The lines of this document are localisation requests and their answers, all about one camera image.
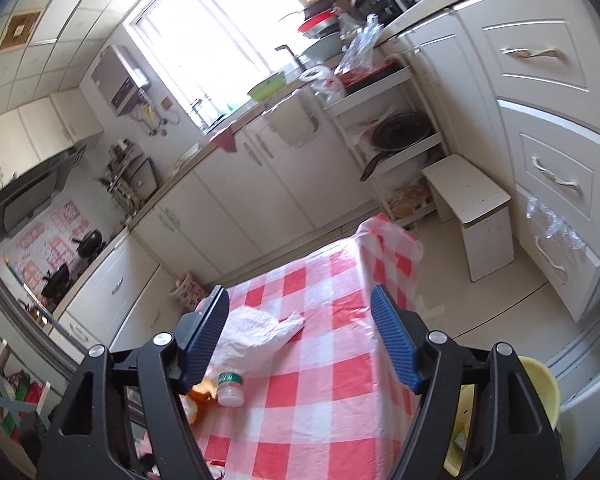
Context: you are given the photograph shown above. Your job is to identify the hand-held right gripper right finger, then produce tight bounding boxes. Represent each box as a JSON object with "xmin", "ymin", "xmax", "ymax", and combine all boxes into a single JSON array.
[{"xmin": 370, "ymin": 285, "xmax": 567, "ymax": 480}]

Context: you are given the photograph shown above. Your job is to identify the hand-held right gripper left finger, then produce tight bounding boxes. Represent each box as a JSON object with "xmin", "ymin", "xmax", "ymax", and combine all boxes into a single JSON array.
[{"xmin": 34, "ymin": 285, "xmax": 231, "ymax": 480}]

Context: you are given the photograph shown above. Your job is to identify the white tissue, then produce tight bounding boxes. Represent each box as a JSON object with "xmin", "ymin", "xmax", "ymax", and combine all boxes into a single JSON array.
[{"xmin": 200, "ymin": 306, "xmax": 306, "ymax": 381}]

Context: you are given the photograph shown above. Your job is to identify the clear plastic bottle green label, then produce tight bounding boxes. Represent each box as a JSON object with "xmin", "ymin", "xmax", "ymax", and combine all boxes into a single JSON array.
[{"xmin": 216, "ymin": 370, "xmax": 246, "ymax": 407}]

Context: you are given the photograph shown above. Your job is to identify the yellow plastic bin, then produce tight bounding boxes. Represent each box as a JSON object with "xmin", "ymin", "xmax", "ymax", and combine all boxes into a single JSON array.
[{"xmin": 442, "ymin": 355, "xmax": 562, "ymax": 478}]

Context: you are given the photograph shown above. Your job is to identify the floral patterned waste basket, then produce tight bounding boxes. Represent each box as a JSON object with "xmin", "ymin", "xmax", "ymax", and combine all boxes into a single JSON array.
[{"xmin": 172, "ymin": 272, "xmax": 206, "ymax": 313}]

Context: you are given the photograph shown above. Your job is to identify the red white checkered tablecloth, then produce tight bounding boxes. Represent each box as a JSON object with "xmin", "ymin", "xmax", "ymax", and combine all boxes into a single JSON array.
[{"xmin": 137, "ymin": 214, "xmax": 426, "ymax": 480}]

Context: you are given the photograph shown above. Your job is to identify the white base cabinets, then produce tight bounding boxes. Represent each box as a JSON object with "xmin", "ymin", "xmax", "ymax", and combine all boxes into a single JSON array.
[{"xmin": 50, "ymin": 90, "xmax": 391, "ymax": 356}]

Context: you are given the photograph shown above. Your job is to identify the bag of bread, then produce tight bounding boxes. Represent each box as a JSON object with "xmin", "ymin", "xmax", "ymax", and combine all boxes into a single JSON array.
[{"xmin": 387, "ymin": 182, "xmax": 433, "ymax": 218}]

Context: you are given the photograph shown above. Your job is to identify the black wok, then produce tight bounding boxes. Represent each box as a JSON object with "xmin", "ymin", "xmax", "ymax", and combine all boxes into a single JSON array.
[{"xmin": 72, "ymin": 230, "xmax": 105, "ymax": 260}]

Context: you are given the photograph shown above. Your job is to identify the white wooden stool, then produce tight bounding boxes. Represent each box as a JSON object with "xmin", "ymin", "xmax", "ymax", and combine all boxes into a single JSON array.
[{"xmin": 421, "ymin": 154, "xmax": 515, "ymax": 283}]

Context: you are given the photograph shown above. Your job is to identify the spice rack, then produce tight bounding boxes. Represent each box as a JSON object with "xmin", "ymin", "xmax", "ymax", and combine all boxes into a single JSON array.
[{"xmin": 97, "ymin": 137, "xmax": 158, "ymax": 216}]

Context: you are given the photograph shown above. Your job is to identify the pink patterned backsplash sheet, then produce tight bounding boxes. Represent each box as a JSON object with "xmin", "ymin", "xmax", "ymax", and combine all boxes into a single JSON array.
[{"xmin": 5, "ymin": 200, "xmax": 88, "ymax": 286}]

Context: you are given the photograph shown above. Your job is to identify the clear plastic wrap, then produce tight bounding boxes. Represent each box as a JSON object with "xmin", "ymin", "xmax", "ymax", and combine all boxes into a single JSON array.
[{"xmin": 525, "ymin": 195, "xmax": 588, "ymax": 251}]

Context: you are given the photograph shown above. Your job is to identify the red cloth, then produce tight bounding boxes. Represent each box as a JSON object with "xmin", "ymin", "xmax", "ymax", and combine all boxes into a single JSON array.
[{"xmin": 210, "ymin": 127, "xmax": 238, "ymax": 153}]

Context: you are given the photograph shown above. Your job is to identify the white wooden chair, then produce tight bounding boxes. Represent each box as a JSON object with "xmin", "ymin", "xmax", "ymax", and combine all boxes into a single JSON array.
[{"xmin": 0, "ymin": 339, "xmax": 53, "ymax": 443}]

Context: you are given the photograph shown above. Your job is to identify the black frying pan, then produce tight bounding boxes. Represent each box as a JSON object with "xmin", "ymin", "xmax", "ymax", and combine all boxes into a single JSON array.
[{"xmin": 359, "ymin": 111, "xmax": 433, "ymax": 182}]

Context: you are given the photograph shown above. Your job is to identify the black range hood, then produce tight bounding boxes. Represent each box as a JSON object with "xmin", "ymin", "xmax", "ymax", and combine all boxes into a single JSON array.
[{"xmin": 0, "ymin": 144, "xmax": 88, "ymax": 241}]

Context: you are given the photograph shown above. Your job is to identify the white hanging cabinet bin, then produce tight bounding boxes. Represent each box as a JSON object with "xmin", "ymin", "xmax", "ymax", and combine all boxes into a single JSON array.
[{"xmin": 271, "ymin": 97, "xmax": 321, "ymax": 148}]

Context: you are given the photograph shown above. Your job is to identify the white shelf rack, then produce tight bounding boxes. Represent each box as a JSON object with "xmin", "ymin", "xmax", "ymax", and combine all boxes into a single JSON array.
[{"xmin": 325, "ymin": 55, "xmax": 451, "ymax": 226}]

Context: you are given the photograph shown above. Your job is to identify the green bowl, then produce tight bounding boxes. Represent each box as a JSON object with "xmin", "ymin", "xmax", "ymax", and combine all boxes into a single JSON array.
[{"xmin": 247, "ymin": 71, "xmax": 287, "ymax": 101}]

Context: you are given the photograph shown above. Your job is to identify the white plastic bag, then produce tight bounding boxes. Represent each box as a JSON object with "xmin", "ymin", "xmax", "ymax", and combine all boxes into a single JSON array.
[{"xmin": 300, "ymin": 65, "xmax": 347, "ymax": 106}]

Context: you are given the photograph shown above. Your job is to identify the white drawer cabinet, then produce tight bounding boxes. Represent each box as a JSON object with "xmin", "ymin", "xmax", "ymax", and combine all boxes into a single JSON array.
[{"xmin": 395, "ymin": 0, "xmax": 600, "ymax": 323}]

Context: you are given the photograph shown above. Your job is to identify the black faucet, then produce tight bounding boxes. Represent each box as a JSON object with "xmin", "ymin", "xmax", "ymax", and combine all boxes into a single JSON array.
[{"xmin": 275, "ymin": 44, "xmax": 306, "ymax": 68}]

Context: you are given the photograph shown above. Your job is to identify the clear plastic bag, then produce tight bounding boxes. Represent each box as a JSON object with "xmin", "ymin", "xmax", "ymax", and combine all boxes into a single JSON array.
[{"xmin": 336, "ymin": 12, "xmax": 385, "ymax": 73}]

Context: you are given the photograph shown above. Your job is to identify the kitchen window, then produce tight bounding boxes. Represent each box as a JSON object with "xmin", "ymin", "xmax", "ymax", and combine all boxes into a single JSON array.
[{"xmin": 125, "ymin": 0, "xmax": 321, "ymax": 126}]

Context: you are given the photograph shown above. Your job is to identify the pale green basin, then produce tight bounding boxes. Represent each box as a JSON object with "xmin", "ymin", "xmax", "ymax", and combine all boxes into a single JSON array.
[{"xmin": 300, "ymin": 32, "xmax": 343, "ymax": 61}]

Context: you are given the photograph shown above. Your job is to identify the red basin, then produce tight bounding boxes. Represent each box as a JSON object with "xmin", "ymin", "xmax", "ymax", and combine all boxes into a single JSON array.
[{"xmin": 297, "ymin": 7, "xmax": 342, "ymax": 40}]

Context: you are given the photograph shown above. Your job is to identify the white wall cabinets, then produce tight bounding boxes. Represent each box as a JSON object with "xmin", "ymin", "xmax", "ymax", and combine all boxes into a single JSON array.
[{"xmin": 0, "ymin": 90, "xmax": 105, "ymax": 191}]

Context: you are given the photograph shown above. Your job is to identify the grey wall water heater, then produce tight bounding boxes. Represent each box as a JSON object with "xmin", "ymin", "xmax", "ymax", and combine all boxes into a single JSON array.
[{"xmin": 90, "ymin": 45, "xmax": 151, "ymax": 117}]

